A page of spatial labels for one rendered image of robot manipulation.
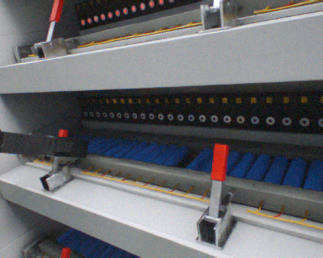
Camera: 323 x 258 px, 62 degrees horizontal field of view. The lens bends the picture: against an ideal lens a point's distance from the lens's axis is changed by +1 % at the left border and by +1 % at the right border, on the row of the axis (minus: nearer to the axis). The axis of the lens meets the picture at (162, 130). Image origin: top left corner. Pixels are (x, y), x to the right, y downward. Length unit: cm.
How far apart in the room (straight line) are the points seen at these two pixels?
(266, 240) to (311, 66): 16
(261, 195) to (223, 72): 13
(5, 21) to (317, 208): 56
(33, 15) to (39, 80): 22
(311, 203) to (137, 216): 18
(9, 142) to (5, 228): 30
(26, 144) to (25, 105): 24
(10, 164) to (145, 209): 33
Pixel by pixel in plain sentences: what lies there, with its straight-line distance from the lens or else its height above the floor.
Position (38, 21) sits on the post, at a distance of 64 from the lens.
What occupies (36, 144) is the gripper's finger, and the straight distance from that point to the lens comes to 37.
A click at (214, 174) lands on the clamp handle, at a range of 27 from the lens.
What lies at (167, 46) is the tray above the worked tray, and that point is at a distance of 27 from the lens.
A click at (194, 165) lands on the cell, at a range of 37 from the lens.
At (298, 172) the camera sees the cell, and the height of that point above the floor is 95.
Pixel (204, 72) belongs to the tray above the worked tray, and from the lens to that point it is 25.
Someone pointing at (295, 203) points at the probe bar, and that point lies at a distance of 30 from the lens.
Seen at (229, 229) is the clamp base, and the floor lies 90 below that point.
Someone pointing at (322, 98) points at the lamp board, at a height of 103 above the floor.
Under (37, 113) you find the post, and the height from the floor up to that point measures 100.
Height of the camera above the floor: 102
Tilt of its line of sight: 5 degrees down
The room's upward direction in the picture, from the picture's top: straight up
